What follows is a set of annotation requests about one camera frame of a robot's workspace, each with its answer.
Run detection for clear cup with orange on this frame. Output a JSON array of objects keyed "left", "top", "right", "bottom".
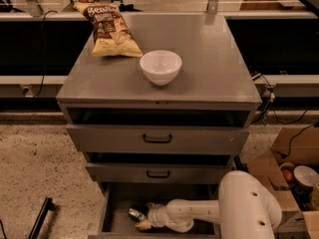
[{"left": 280, "top": 162, "right": 295, "bottom": 183}]

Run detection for black cable at left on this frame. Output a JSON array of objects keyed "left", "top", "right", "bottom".
[{"left": 33, "top": 10, "right": 59, "bottom": 98}]

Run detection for white ceramic bowl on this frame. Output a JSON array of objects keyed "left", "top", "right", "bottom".
[{"left": 140, "top": 50, "right": 182, "bottom": 86}]

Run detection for grey open bottom drawer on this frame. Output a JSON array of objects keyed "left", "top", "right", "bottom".
[{"left": 88, "top": 183, "right": 220, "bottom": 239}]

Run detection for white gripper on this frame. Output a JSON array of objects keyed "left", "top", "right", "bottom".
[{"left": 135, "top": 202, "right": 168, "bottom": 231}]

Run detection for white bowl in box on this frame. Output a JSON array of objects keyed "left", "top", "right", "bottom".
[{"left": 293, "top": 165, "right": 319, "bottom": 187}]

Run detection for grey metal drawer cabinet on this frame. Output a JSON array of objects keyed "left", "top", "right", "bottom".
[{"left": 56, "top": 13, "right": 262, "bottom": 239}]

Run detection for green soda can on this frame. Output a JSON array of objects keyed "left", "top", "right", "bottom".
[{"left": 128, "top": 208, "right": 147, "bottom": 222}]

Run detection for grey top drawer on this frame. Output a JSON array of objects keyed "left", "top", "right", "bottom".
[{"left": 67, "top": 124, "right": 249, "bottom": 155}]

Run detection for black metal bar on floor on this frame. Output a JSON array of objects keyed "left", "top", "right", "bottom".
[{"left": 28, "top": 197, "right": 55, "bottom": 239}]

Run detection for yellow brown chip bag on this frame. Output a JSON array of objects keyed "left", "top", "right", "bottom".
[{"left": 74, "top": 2, "right": 143, "bottom": 57}]

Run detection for black cables at right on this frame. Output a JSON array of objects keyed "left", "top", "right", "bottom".
[{"left": 250, "top": 72, "right": 277, "bottom": 125}]

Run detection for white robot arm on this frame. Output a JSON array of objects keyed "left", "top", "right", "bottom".
[{"left": 136, "top": 170, "right": 282, "bottom": 239}]

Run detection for brown cardboard box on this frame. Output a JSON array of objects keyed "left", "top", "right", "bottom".
[{"left": 245, "top": 126, "right": 319, "bottom": 239}]

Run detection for grey middle drawer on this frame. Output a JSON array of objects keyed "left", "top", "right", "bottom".
[{"left": 86, "top": 163, "right": 230, "bottom": 184}]

